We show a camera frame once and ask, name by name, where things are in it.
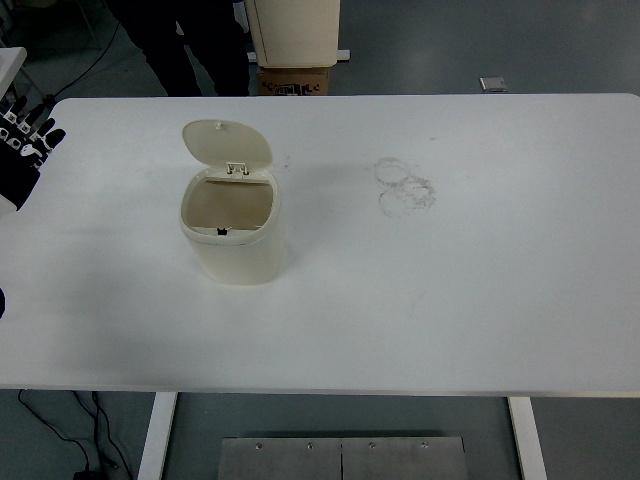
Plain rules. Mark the grey floor plate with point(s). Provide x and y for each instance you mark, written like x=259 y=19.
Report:
x=494 y=83

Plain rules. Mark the grey metal plate with screws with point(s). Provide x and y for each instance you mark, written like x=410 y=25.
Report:
x=405 y=460
x=280 y=460

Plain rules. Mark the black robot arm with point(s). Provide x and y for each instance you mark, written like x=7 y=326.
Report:
x=1 y=304

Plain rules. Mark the small white side table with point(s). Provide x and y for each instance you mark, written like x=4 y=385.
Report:
x=10 y=62

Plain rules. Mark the cream plastic trash bin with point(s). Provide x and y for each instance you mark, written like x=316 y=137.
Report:
x=240 y=260

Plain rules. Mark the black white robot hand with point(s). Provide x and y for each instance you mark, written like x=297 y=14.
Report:
x=17 y=170

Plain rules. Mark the white table leg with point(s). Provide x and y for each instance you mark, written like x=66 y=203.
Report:
x=156 y=435
x=528 y=440

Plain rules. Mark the large cream plastic bin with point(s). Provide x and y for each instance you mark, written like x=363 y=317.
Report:
x=295 y=30

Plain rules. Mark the person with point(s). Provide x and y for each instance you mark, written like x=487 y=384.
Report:
x=185 y=55

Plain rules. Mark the brown cardboard box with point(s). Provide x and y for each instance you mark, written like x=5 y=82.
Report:
x=295 y=80

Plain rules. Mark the white furniture foot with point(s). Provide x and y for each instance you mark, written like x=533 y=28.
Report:
x=344 y=56

